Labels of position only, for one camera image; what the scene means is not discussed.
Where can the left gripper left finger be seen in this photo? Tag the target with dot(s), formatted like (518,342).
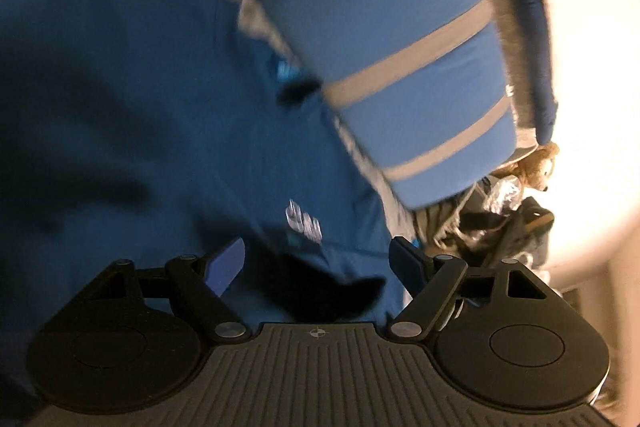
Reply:
(196,285)

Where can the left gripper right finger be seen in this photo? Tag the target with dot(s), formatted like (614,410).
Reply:
(432,284)

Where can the dark blue sweatshirt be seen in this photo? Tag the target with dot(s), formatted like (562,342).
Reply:
(150,129)

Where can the brown teddy bear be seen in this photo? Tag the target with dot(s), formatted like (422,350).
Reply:
(535,170)

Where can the right blue striped pillow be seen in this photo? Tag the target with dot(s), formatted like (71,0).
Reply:
(420,85)

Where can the folded navy garment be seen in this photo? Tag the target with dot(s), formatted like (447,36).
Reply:
(532,18)

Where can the grey floral cushion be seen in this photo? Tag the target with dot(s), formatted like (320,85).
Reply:
(512,42)

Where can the black bag with straps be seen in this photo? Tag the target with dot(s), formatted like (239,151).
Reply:
(482,238)

